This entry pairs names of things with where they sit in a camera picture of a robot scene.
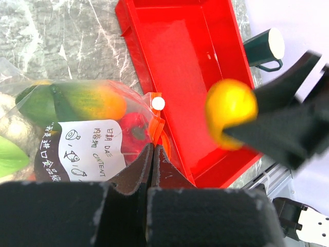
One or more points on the dark purple toy onion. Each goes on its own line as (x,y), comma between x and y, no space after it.
(47,165)

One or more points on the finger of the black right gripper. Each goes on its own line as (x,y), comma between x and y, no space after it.
(280,92)
(289,136)

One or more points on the red plastic bin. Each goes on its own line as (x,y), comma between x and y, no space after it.
(181,48)

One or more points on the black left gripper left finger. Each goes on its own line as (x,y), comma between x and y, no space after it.
(123,218)

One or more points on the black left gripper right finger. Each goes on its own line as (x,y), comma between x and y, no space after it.
(165,175)

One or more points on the clear zip top bag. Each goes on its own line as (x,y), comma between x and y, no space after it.
(90,150)

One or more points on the small orange toy fruit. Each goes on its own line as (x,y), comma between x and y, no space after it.
(229,103)

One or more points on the dark green mug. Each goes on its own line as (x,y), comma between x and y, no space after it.
(265,47)

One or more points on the red toy bell pepper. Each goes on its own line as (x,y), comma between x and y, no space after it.
(135,135)

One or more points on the toy cauliflower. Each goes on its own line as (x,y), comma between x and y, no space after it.
(19,142)

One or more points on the orange green toy mango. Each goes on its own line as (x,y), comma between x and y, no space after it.
(71,101)

